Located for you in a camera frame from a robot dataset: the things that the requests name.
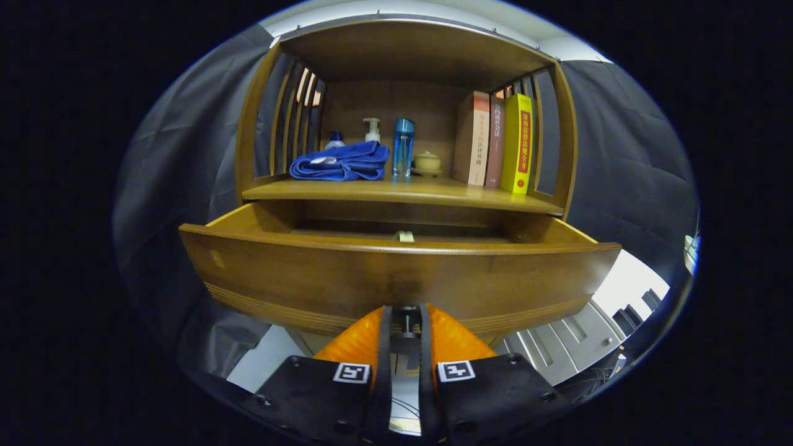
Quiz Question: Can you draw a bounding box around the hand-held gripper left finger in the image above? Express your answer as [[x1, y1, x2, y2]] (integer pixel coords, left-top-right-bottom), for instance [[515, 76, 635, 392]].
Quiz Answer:
[[245, 305, 393, 444]]

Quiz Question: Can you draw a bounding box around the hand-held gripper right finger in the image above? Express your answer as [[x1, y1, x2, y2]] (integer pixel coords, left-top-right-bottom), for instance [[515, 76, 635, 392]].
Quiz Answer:
[[419, 302, 571, 444]]

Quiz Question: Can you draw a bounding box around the black drawer knob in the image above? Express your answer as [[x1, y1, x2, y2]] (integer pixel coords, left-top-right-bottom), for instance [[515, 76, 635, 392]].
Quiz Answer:
[[392, 305, 422, 357]]

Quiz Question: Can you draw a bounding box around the wooden drawer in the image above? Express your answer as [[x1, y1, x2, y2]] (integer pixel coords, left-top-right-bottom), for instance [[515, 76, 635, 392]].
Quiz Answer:
[[178, 199, 622, 338]]

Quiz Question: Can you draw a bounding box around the grey panelled cabinet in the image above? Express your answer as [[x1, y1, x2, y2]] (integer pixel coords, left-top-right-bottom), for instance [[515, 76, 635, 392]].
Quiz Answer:
[[496, 297, 626, 386]]

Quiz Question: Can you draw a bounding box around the wooden countertop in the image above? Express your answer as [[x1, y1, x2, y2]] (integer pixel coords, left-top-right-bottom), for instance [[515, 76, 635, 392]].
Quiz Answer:
[[242, 175, 566, 216]]

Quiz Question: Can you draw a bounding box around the wooden cabinet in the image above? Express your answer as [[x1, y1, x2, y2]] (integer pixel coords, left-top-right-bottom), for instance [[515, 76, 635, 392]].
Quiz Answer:
[[234, 19, 580, 357]]

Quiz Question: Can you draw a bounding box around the beige lidded tea cup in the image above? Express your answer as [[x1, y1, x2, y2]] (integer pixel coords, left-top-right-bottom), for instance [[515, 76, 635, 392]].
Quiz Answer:
[[411, 151, 442, 177]]

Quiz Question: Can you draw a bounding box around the blue folded towel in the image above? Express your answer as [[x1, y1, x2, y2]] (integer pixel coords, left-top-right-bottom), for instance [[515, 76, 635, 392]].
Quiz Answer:
[[289, 141, 391, 181]]

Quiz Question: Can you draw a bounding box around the blue glass bottle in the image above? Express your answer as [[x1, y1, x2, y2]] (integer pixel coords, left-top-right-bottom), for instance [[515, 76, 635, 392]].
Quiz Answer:
[[393, 118, 414, 179]]

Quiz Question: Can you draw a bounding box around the beige book with orange label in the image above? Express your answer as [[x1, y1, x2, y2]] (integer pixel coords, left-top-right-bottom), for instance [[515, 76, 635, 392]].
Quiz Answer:
[[452, 91, 491, 187]]

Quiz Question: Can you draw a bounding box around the brown book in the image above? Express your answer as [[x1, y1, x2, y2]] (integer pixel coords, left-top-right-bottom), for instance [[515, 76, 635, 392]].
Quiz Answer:
[[484, 95, 507, 189]]

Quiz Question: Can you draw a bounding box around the yellow book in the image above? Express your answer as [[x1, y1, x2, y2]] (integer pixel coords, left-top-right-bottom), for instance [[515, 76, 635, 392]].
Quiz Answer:
[[499, 94, 534, 195]]

